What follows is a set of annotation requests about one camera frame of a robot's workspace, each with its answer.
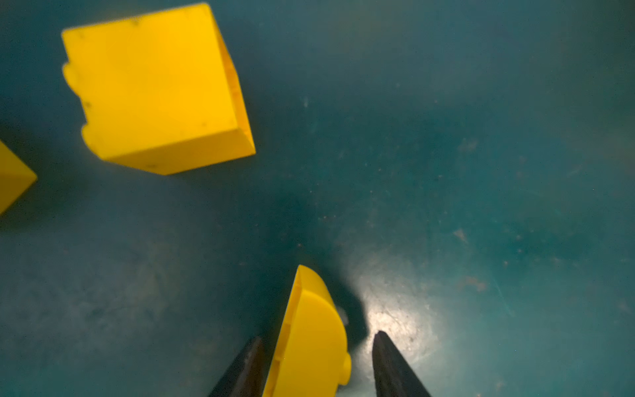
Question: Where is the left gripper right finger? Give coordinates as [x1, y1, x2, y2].
[371, 331, 431, 397]

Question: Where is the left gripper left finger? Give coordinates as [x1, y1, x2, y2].
[208, 337, 265, 397]

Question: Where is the yellow curved brick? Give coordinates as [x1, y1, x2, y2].
[263, 266, 352, 397]

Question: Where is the yellow square brick cluster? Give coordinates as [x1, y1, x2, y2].
[61, 3, 256, 175]

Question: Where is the small yellow slope brick left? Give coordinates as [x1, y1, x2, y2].
[0, 142, 37, 213]

